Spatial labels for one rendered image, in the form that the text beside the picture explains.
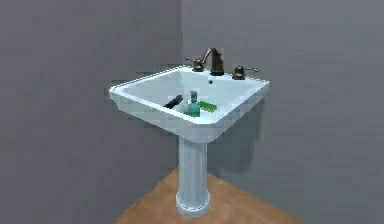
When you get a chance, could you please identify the teal soap bottle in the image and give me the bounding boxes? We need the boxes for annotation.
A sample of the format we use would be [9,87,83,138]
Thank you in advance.
[187,90,202,118]

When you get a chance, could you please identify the green sponge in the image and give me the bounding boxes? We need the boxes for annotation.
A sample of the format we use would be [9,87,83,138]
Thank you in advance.
[199,101,218,113]

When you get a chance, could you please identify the black flat bar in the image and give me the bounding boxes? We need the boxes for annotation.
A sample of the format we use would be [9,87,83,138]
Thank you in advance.
[163,94,184,109]

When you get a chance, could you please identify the bronze faucet spout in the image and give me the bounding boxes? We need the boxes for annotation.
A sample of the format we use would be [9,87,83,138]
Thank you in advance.
[202,47,226,77]

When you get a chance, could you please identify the white pedestal sink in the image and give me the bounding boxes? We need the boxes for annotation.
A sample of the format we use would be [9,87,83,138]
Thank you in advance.
[108,65,271,218]

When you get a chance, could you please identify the bronze faucet handle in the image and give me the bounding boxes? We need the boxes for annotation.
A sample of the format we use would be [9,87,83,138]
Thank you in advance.
[184,57,206,73]
[231,64,260,81]

